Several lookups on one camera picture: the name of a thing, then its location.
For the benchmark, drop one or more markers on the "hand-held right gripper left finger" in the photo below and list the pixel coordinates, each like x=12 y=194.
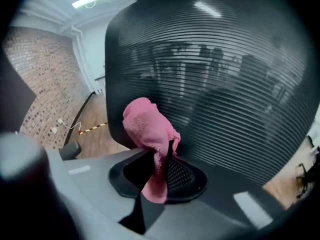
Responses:
x=87 y=184

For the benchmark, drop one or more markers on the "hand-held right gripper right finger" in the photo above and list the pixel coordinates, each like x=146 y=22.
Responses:
x=212 y=214

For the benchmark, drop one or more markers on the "pink cloth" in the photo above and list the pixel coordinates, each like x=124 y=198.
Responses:
x=147 y=129

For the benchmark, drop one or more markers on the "black chair armrest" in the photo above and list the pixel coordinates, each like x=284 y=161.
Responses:
x=70 y=150

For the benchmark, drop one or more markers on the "yellow black striped floor strip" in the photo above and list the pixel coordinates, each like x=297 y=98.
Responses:
x=95 y=127

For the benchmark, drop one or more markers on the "white wall socket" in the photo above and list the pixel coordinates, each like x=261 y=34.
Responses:
x=60 y=121
x=54 y=130

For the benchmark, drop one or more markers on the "white wall pipes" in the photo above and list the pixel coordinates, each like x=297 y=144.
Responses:
x=82 y=59

